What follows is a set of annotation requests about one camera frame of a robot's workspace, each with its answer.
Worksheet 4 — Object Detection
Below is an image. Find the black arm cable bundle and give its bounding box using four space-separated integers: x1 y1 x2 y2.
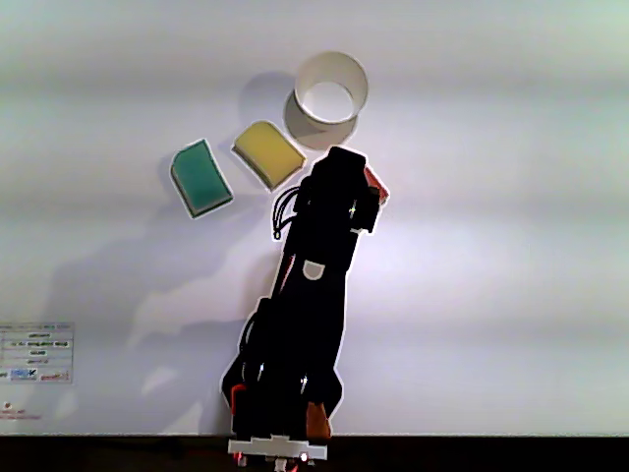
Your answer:
271 188 302 242

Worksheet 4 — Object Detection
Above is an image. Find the yellow and white sponge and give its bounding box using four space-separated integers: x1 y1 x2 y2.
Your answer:
230 120 308 193

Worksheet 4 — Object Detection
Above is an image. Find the red and white sponge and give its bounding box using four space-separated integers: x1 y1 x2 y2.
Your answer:
363 165 391 206

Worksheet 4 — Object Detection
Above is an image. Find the printed label sticker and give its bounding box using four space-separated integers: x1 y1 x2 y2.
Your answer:
0 322 76 385

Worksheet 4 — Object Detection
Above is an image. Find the white paper cup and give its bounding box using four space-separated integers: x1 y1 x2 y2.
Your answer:
283 50 370 151

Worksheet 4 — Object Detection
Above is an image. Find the green and white sponge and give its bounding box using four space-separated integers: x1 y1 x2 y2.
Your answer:
169 138 235 220

